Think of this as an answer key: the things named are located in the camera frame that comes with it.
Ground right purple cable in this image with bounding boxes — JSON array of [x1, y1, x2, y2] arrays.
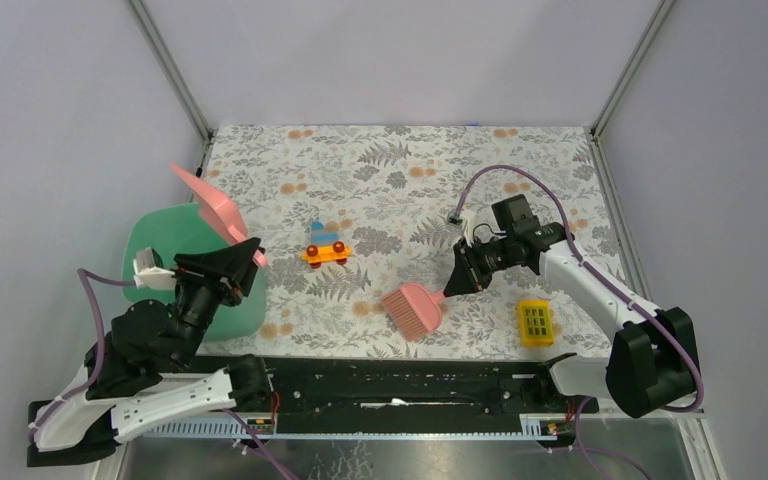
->
[[448, 164, 706, 480]]

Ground pink dustpan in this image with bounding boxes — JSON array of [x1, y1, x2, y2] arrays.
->
[[169, 164, 252, 250]]

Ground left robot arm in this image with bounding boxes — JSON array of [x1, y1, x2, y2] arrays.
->
[[26, 238, 278, 468]]

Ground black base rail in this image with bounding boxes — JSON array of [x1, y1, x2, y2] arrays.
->
[[185, 356, 601, 435]]

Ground green trash bin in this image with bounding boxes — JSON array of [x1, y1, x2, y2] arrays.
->
[[122, 203, 267, 342]]

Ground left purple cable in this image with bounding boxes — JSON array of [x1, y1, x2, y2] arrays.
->
[[26, 268, 299, 480]]

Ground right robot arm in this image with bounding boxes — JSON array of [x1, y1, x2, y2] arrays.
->
[[444, 195, 703, 418]]

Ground yellow grid block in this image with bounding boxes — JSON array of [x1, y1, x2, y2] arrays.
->
[[516, 300, 555, 348]]

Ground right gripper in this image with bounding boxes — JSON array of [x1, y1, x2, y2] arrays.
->
[[443, 235, 515, 298]]

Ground pink brush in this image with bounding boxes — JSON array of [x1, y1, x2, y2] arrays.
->
[[381, 283, 446, 342]]

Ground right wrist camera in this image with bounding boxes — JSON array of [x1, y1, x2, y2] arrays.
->
[[447, 208, 487, 246]]

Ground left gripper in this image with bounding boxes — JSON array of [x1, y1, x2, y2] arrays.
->
[[172, 237, 268, 369]]

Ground purple cable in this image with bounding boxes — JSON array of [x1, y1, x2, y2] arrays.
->
[[26, 268, 299, 480], [448, 164, 706, 480]]

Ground toy block car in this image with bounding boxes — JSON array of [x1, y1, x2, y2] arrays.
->
[[300, 221, 353, 269]]

